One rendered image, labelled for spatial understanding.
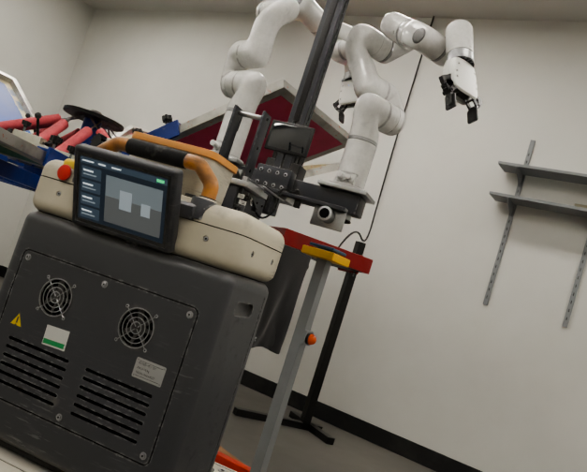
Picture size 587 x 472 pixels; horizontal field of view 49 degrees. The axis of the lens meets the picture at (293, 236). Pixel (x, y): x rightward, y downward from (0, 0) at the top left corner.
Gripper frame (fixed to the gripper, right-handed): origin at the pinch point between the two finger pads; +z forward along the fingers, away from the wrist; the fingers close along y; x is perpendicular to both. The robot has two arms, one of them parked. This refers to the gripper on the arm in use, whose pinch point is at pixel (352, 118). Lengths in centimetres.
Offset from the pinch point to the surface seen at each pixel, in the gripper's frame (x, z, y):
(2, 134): -95, 32, -71
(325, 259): -14, 59, -1
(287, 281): 11, 61, -31
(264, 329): 6, 80, -38
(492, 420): 200, 113, 2
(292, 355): -14, 91, -12
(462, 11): 190, -162, -12
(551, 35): 200, -135, 45
